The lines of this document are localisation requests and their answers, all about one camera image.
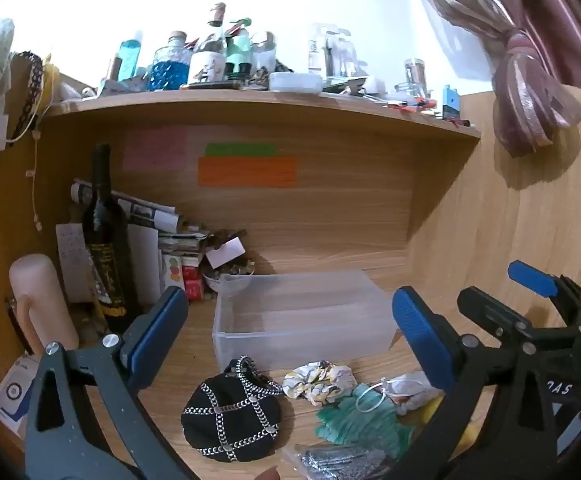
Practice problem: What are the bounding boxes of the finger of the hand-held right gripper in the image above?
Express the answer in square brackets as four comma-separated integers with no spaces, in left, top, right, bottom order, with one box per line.
[457,286,527,344]
[508,259,581,329]

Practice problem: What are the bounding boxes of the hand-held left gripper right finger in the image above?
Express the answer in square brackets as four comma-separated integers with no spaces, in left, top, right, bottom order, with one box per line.
[392,286,557,480]

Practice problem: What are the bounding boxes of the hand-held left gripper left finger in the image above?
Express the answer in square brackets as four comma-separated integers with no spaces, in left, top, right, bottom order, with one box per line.
[24,285,201,480]

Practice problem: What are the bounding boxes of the green fringed cloth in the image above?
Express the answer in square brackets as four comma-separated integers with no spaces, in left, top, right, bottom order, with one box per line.
[315,384,417,461]

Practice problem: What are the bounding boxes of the floral white yellow scrunchie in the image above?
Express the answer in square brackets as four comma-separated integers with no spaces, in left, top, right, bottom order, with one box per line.
[282,360,357,405]

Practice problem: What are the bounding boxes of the black pouch with silver chains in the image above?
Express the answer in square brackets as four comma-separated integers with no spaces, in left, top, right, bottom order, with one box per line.
[180,355,284,464]

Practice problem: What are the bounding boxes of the clear plastic storage box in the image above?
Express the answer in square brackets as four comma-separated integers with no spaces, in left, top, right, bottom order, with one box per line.
[212,269,397,372]

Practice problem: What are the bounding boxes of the yellow soft item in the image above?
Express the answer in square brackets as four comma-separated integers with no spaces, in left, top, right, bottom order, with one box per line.
[405,394,471,453]

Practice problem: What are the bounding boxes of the white box with coloured dots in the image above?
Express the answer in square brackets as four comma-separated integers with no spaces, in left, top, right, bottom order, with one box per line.
[160,252,187,295]

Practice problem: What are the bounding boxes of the red small box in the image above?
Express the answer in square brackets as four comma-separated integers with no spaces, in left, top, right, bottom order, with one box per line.
[182,259,206,302]

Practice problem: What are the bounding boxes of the white folded booklet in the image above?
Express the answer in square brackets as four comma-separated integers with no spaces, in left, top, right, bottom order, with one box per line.
[126,222,162,307]

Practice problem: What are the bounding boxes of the small bowl of coins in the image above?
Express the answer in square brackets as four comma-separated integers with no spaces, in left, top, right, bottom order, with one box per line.
[202,259,257,295]

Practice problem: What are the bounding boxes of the dark wine bottle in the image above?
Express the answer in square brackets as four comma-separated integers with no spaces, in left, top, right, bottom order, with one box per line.
[81,143,140,335]

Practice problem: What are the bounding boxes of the white paper card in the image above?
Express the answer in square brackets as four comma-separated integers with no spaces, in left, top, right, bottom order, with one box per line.
[205,237,246,269]

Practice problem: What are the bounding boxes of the white paper sheet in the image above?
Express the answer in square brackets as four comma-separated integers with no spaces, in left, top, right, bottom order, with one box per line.
[55,222,94,305]

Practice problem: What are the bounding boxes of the rolled newspaper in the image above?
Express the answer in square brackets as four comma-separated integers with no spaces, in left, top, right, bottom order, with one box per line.
[70,177,182,235]

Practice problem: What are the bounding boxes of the pale pink cylinder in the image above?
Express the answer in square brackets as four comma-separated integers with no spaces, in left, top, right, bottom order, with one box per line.
[9,254,80,357]

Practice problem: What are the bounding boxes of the wooden desk shelf unit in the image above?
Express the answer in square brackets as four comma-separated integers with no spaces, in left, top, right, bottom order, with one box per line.
[0,72,581,480]

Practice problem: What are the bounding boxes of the grey glitter pouch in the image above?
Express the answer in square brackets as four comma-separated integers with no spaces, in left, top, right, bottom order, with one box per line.
[279,444,392,480]

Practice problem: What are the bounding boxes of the white card with blue circle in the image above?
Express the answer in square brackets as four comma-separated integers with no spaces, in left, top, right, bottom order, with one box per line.
[0,356,40,437]

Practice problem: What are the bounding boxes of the orange sticky note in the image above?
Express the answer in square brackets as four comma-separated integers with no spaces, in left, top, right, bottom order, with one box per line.
[198,156,298,189]

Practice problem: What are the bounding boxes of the pink sticky note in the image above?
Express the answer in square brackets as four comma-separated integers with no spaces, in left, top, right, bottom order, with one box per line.
[123,127,190,172]

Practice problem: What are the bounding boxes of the green sticky note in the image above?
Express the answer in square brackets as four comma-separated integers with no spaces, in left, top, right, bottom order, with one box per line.
[205,143,277,157]

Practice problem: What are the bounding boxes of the blue small box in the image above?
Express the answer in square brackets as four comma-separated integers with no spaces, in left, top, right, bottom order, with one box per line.
[441,84,460,120]

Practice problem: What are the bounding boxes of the pink striped curtain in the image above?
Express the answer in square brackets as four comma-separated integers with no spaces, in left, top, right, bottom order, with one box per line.
[399,0,581,159]

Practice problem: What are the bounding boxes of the glass jar with brown lid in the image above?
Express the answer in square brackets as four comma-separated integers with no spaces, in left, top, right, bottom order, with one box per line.
[403,58,430,97]

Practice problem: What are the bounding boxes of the glass bottle with blue beads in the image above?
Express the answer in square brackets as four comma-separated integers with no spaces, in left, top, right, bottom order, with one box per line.
[149,31,192,93]

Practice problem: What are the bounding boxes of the corked bottle with white label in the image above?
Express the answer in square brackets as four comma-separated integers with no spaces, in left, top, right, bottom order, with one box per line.
[189,2,228,86]

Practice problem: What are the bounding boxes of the blue liquid bottle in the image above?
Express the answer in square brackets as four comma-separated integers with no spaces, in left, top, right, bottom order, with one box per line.
[117,30,144,82]

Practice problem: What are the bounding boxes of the black lace ribbon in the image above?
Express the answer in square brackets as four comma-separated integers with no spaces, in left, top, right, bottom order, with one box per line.
[6,51,46,143]

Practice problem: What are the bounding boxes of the white flat box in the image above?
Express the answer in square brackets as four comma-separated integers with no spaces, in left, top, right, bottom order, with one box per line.
[269,72,323,94]

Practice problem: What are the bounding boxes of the green glass bottle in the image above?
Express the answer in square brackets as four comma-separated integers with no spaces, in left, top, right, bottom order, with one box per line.
[225,16,254,80]

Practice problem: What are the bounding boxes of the clear packaged white items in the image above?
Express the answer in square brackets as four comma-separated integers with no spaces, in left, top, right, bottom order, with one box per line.
[307,24,360,80]

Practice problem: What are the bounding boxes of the white fabric item with ring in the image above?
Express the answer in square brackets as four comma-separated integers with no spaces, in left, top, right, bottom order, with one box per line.
[355,374,444,417]

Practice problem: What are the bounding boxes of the orange handled tool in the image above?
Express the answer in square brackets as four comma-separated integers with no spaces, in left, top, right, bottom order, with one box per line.
[387,99,437,112]

